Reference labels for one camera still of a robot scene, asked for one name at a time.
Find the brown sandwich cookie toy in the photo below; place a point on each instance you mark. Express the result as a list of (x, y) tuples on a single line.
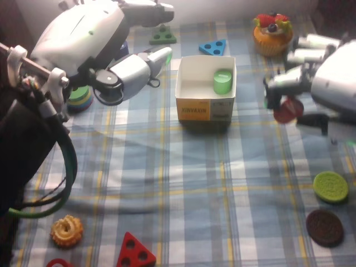
[(325, 228)]

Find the green triangle with holes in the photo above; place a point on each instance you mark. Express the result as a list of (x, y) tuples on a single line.
[(162, 36)]

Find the green cylinder block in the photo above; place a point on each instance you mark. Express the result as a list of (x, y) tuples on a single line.
[(222, 82)]

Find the red round disc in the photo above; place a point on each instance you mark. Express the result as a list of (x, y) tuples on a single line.
[(287, 112)]

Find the red round toy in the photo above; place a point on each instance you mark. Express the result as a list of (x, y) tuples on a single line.
[(57, 263)]

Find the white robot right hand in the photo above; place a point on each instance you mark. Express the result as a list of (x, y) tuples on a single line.
[(333, 80)]

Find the blue plaid tablecloth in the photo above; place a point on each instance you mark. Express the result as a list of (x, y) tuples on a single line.
[(194, 180)]

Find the green sandwich cookie toy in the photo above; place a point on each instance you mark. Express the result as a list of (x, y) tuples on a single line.
[(331, 186)]

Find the strawberry toy cupcake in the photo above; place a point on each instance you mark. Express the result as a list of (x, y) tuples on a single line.
[(272, 36)]

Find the blue triangle with holes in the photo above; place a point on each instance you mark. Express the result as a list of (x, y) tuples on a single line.
[(212, 48)]

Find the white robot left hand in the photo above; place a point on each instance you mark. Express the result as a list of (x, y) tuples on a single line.
[(75, 36)]

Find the white paper box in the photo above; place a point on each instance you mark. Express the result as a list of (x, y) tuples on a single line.
[(194, 111)]

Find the red triangle with holes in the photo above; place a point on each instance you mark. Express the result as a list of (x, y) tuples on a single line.
[(133, 251)]

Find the swirl butter cookie toy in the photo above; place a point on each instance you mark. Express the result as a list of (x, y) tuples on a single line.
[(66, 231)]

